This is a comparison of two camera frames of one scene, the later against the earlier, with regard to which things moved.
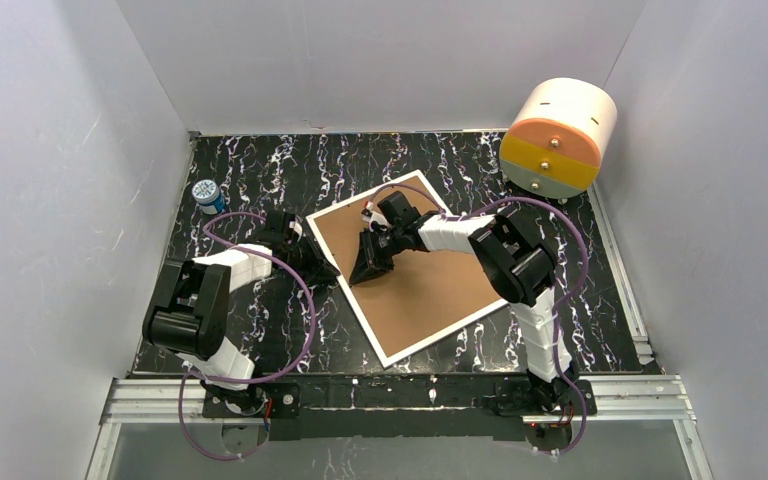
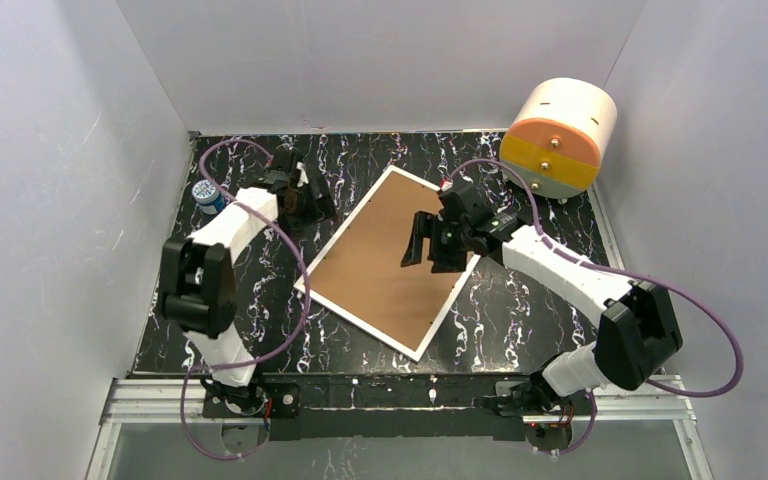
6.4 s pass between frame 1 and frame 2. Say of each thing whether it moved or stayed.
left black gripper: moved
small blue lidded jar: stayed
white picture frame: moved
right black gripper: moved
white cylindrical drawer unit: stayed
